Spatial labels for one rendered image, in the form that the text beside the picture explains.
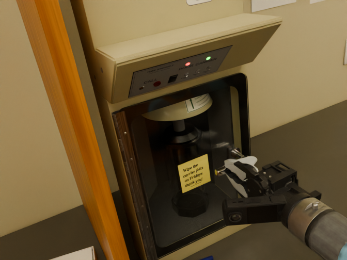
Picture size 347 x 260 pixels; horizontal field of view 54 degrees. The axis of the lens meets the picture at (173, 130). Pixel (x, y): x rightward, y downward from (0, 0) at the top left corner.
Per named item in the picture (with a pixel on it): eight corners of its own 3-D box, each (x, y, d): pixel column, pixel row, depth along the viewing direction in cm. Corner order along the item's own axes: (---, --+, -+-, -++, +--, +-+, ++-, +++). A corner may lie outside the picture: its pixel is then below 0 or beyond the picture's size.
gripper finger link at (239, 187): (244, 171, 80) (270, 188, 72) (223, 181, 78) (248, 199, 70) (242, 160, 78) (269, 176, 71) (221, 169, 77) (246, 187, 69)
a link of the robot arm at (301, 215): (303, 255, 56) (304, 218, 53) (284, 238, 60) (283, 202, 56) (336, 234, 59) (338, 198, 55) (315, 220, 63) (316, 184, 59)
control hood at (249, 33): (106, 101, 63) (92, 48, 58) (247, 60, 74) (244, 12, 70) (126, 121, 53) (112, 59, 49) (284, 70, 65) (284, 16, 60)
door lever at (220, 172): (206, 169, 78) (205, 160, 77) (240, 155, 82) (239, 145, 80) (219, 180, 74) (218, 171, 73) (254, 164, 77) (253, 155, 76)
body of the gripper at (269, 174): (276, 187, 73) (321, 218, 63) (244, 203, 70) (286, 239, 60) (275, 157, 69) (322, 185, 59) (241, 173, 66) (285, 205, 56)
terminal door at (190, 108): (150, 261, 82) (113, 110, 64) (251, 211, 92) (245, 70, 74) (151, 263, 81) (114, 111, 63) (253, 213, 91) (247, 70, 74)
